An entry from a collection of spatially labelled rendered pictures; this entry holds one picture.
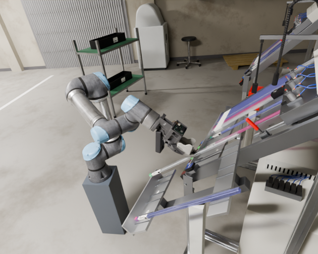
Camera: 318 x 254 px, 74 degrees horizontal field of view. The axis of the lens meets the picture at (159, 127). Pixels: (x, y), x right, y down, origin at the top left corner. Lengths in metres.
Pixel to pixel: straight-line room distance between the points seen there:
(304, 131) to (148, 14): 4.31
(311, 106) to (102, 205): 1.31
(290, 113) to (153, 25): 4.23
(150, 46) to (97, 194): 3.89
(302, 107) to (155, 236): 1.35
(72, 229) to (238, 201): 1.37
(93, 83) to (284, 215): 1.13
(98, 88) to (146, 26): 3.76
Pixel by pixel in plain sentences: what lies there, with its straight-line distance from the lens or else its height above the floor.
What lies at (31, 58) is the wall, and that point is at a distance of 7.10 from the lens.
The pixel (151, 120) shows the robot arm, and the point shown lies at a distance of 0.83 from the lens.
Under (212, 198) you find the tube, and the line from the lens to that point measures 0.69.
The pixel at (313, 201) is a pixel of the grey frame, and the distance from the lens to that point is 0.99.
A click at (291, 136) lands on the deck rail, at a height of 1.07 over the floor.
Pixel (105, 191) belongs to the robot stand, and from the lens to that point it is 1.46.
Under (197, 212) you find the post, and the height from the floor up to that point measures 0.78.
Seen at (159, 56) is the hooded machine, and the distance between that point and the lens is 4.92.
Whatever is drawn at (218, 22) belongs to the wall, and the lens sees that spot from 5.57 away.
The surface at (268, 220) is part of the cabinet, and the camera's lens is 1.19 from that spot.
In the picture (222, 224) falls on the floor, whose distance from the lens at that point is 1.84.
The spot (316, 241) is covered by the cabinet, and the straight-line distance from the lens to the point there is 1.23.
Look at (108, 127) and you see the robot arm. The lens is 0.89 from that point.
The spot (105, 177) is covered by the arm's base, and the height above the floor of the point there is 0.58.
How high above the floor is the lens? 1.54
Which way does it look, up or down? 33 degrees down
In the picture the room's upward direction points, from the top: 6 degrees counter-clockwise
